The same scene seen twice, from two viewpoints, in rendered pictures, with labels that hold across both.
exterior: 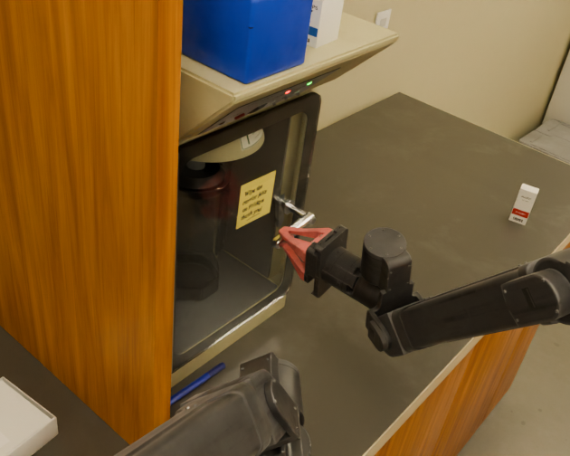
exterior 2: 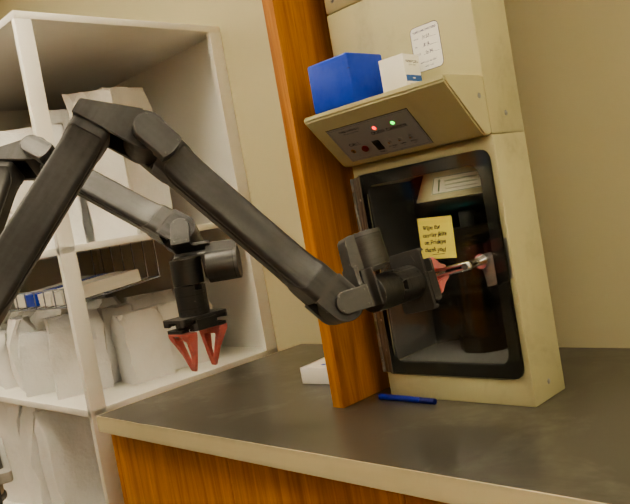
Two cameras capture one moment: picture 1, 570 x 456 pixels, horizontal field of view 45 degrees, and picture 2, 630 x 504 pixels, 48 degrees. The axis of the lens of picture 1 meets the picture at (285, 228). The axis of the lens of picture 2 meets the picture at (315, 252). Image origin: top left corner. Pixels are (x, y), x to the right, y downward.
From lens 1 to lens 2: 1.58 m
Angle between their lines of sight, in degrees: 97
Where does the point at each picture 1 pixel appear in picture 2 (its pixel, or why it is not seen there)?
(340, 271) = not seen: hidden behind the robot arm
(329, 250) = (399, 262)
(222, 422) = (143, 203)
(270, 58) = (325, 98)
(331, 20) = (394, 75)
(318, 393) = (420, 435)
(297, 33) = (340, 82)
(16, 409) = not seen: hidden behind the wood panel
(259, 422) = (156, 217)
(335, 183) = not seen: outside the picture
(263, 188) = (442, 229)
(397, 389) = (441, 464)
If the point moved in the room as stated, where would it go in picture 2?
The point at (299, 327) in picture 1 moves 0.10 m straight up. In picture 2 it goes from (509, 417) to (500, 358)
